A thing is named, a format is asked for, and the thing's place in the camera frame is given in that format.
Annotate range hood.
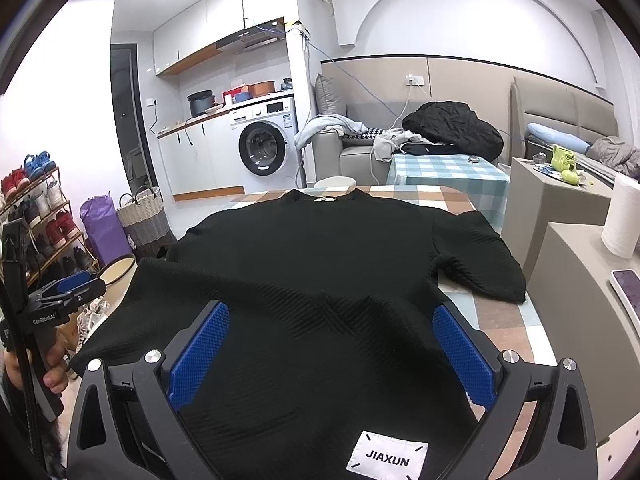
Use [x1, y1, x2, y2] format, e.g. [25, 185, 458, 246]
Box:
[215, 18, 285, 53]

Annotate black puffy jacket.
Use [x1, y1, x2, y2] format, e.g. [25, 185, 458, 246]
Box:
[402, 101, 504, 162]

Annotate black cooking pot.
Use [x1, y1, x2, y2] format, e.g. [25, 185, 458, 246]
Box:
[188, 90, 215, 118]

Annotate yellow-green toy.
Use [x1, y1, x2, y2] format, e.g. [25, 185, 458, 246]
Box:
[551, 144, 580, 185]

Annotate wooden shoe rack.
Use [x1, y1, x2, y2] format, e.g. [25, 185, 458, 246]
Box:
[1, 151, 100, 288]

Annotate white paper towel roll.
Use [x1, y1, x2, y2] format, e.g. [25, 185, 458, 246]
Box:
[601, 174, 640, 260]

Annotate person's left hand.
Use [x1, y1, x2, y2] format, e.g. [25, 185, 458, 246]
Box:
[2, 336, 70, 395]

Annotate purple bag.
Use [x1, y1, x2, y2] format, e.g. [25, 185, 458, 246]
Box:
[79, 194, 131, 266]

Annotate black knit sweater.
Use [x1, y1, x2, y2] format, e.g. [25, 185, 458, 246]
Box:
[72, 191, 526, 479]

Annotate smartphone purple screen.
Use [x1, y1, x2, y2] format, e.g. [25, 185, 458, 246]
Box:
[610, 269, 640, 327]

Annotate wall power socket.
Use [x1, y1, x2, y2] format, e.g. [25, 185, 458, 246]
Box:
[405, 75, 424, 87]

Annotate light blue pillow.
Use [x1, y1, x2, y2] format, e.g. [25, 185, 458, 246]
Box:
[527, 122, 590, 154]

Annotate grey sofa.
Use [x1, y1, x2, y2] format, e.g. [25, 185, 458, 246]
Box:
[311, 75, 433, 185]

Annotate grey bedding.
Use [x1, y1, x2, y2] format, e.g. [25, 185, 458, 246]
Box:
[586, 136, 640, 180]

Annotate woven laundry basket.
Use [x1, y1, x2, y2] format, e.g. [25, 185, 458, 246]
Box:
[116, 185, 177, 260]

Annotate white upper cabinets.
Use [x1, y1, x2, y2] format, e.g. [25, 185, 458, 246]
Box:
[153, 0, 284, 75]

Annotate white washing machine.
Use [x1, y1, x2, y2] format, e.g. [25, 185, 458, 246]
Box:
[230, 94, 299, 193]

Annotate beige bed headboard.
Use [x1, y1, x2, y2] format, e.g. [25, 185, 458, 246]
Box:
[508, 77, 618, 159]

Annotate beige cabinet near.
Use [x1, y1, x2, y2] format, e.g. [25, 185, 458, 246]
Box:
[527, 222, 639, 441]

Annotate beige cabinet far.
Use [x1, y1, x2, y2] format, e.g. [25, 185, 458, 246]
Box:
[501, 158, 613, 280]

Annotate round white stool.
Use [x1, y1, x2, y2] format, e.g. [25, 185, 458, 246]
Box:
[314, 176, 357, 191]

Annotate blue cable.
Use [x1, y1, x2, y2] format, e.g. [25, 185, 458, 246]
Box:
[257, 22, 432, 111]

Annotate teal checkered side table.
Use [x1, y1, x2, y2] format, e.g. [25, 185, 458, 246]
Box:
[386, 154, 510, 232]

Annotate round beige tray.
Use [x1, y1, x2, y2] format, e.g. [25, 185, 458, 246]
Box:
[98, 255, 137, 286]

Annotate dark door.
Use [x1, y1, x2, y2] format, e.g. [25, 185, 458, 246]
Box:
[110, 44, 157, 192]

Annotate beige cabinet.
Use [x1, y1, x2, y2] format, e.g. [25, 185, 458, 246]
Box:
[501, 158, 613, 280]
[527, 222, 639, 441]

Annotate grey blanket on sofa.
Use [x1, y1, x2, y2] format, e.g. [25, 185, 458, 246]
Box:
[294, 114, 368, 151]

